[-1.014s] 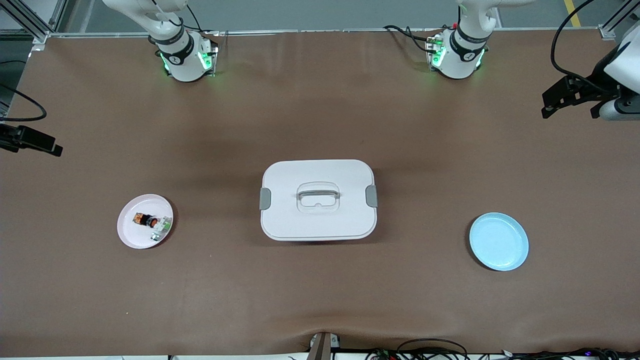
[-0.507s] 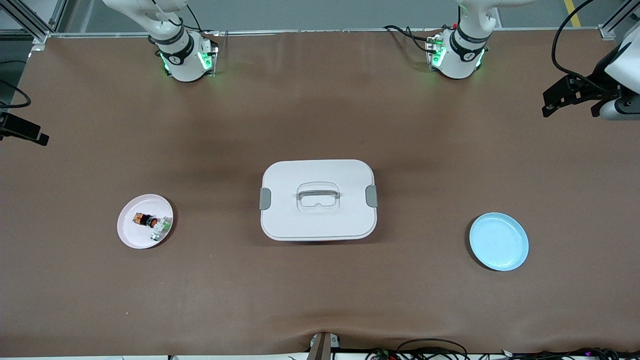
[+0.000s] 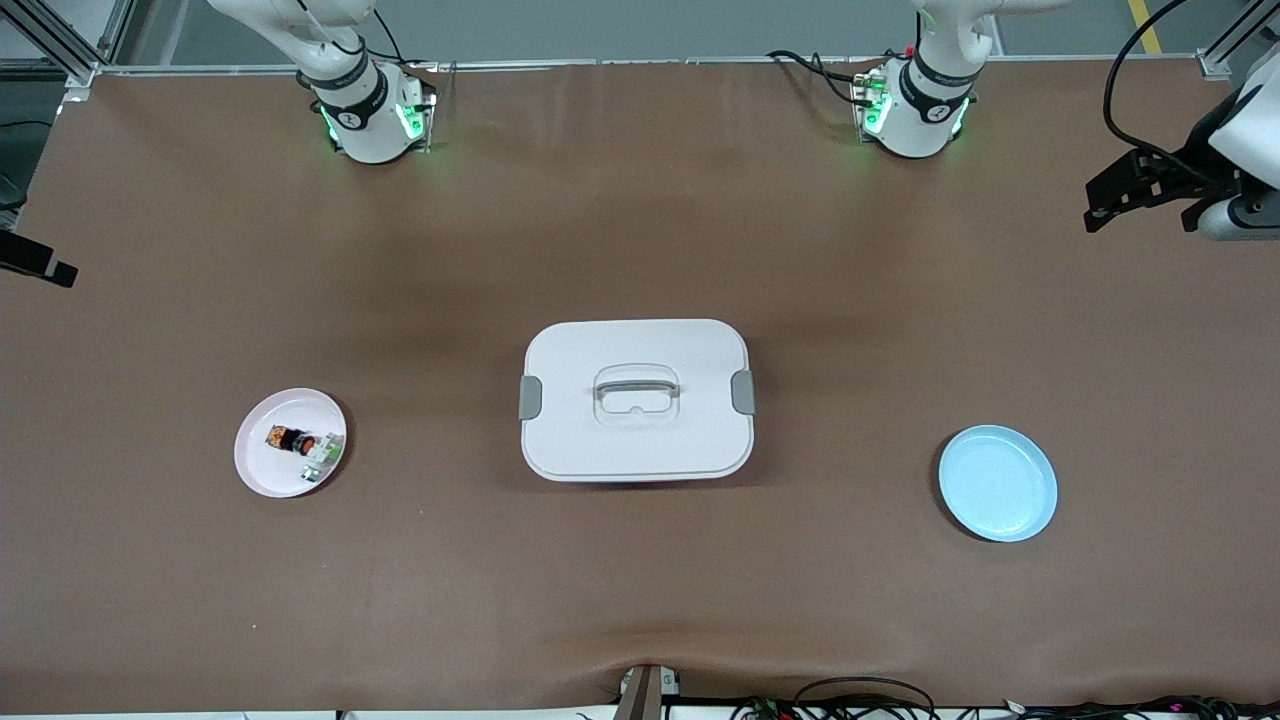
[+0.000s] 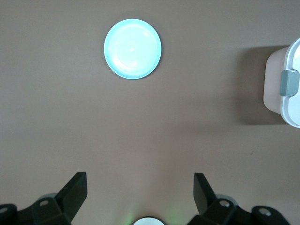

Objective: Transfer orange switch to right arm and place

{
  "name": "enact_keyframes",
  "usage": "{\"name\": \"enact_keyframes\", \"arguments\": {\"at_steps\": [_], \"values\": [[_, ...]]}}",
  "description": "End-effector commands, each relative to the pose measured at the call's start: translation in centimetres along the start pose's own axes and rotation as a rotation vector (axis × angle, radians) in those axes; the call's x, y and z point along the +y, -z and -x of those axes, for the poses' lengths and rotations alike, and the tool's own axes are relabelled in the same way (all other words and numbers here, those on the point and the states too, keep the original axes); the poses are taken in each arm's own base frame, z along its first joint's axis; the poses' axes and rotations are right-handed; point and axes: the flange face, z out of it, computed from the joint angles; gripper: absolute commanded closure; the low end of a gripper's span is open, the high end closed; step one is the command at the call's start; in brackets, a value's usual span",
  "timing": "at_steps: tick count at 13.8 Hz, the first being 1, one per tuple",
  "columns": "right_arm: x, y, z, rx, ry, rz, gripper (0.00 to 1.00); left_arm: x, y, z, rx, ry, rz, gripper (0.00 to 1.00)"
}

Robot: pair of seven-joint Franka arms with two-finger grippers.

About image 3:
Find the silver table edge rail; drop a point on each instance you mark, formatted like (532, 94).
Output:
(650, 63)

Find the orange black switch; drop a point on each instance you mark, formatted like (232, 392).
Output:
(295, 440)

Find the white lidded storage box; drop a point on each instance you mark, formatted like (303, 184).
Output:
(640, 440)

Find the brown table mat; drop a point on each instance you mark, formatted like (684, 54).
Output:
(640, 580)

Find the aluminium frame post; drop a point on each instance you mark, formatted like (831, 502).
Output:
(60, 45)
(1225, 50)

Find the pink round plate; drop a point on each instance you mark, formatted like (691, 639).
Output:
(265, 470)

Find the metal table edge clamp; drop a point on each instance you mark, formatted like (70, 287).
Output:
(645, 695)

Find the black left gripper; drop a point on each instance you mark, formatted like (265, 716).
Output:
(1196, 159)

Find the blue round plate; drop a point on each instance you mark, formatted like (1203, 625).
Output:
(995, 490)

